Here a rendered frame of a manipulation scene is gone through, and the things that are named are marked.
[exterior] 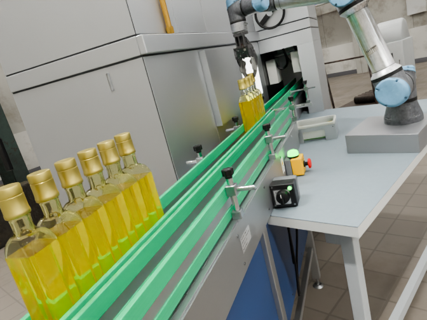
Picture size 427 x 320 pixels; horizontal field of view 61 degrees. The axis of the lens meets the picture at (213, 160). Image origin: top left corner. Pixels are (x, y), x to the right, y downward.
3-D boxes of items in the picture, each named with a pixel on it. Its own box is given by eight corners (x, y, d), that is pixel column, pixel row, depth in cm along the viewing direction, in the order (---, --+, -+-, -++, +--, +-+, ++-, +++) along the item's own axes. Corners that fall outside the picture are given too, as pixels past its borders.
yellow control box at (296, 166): (289, 171, 152) (286, 155, 150) (307, 169, 149) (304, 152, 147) (286, 178, 146) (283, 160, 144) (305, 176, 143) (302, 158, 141)
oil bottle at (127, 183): (142, 259, 81) (102, 140, 74) (163, 258, 79) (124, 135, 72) (128, 274, 76) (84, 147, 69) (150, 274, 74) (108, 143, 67)
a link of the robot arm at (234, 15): (236, -6, 158) (221, 0, 163) (242, 20, 160) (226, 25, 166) (245, -6, 164) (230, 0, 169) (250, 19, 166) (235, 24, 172)
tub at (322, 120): (297, 135, 206) (294, 120, 204) (338, 129, 198) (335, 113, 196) (293, 144, 191) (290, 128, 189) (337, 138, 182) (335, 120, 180)
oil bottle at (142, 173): (154, 246, 86) (118, 133, 79) (175, 245, 84) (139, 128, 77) (142, 259, 81) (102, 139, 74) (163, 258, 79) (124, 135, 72)
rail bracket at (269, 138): (271, 158, 133) (263, 123, 130) (290, 155, 130) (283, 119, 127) (268, 162, 130) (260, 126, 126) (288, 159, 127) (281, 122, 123)
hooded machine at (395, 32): (388, 84, 739) (380, 22, 708) (417, 80, 701) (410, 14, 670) (377, 91, 697) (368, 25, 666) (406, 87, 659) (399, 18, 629)
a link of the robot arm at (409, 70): (419, 92, 153) (417, 60, 149) (415, 100, 143) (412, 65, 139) (388, 96, 160) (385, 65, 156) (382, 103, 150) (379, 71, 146)
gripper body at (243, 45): (235, 61, 167) (229, 35, 164) (240, 60, 175) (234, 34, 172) (251, 57, 164) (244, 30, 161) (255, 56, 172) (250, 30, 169)
